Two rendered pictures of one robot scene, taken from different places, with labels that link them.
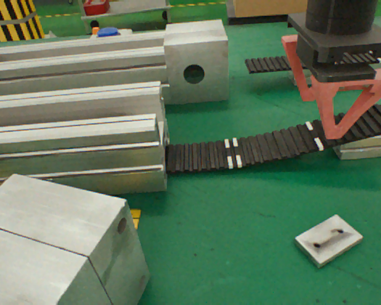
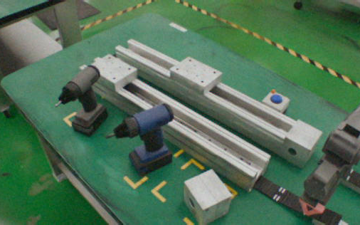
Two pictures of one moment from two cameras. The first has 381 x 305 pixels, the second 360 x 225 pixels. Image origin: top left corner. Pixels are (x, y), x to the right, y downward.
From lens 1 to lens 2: 68 cm
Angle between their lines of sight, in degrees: 28
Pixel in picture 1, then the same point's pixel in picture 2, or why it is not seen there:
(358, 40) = not seen: hidden behind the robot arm
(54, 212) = (216, 187)
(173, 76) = (284, 147)
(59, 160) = (223, 164)
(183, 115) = (278, 164)
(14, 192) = (210, 175)
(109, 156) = (237, 173)
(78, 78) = (248, 124)
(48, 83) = (236, 119)
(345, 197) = not seen: outside the picture
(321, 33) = not seen: hidden behind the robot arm
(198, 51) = (297, 146)
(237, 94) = (308, 167)
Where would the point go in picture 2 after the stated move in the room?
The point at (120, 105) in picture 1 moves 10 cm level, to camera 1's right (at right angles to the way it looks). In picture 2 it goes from (252, 156) to (281, 171)
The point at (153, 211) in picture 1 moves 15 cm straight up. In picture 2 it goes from (240, 196) to (248, 165)
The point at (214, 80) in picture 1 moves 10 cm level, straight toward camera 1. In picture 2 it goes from (299, 159) to (283, 177)
